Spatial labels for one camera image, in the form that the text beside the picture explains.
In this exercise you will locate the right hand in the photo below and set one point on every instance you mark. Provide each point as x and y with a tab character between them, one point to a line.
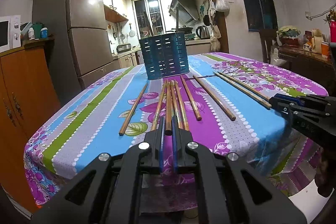
325	175

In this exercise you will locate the blue perforated utensil holder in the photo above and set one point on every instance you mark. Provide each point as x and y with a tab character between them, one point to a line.
165	55

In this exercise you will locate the steel range hood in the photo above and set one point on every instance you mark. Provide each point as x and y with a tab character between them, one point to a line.
184	10

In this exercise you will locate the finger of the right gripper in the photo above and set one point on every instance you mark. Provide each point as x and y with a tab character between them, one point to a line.
280	106
288	99

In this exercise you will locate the dark wooden chair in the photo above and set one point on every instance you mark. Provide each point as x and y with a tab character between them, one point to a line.
268	39

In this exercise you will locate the upper wall cabinets left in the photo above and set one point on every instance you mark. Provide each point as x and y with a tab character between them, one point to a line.
115	10

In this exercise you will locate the kitchen window with bars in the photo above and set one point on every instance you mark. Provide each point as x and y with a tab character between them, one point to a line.
148	18

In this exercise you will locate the stainless electric kettle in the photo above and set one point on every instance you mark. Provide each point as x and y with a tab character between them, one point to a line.
202	32

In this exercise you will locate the white hanging plastic bag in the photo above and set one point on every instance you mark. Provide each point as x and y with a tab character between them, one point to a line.
222	6

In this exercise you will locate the green cup on cabinet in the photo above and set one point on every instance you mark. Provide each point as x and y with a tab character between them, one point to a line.
37	29

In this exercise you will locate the silver toaster oven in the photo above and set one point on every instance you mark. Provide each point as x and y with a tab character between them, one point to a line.
124	47

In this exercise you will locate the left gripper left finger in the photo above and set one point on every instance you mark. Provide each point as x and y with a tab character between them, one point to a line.
153	161

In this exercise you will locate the colourful floral tablecloth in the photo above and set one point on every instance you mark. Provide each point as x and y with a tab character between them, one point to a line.
119	110

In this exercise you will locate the silver three-door refrigerator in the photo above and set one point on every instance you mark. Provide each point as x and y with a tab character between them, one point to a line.
81	54

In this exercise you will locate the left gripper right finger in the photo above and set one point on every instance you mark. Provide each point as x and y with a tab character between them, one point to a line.
182	161

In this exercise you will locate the black wok on stove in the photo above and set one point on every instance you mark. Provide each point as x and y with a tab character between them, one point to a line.
186	30

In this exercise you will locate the white medicine bottle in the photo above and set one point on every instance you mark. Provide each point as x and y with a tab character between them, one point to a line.
31	34

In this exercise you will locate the dark wooden side table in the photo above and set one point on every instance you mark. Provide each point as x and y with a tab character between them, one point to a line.
310	65

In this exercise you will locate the orange wooden cabinet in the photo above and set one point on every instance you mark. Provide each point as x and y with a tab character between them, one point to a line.
28	100

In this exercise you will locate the wooden chopstick brown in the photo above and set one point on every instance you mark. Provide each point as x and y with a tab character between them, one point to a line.
191	99
210	92

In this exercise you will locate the dark wooden chopstick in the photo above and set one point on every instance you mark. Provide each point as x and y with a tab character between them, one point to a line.
168	126

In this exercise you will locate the light wooden chopstick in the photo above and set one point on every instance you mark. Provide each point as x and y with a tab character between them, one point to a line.
247	92
245	86

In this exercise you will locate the white microwave oven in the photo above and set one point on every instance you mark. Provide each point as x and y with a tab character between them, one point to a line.
10	33

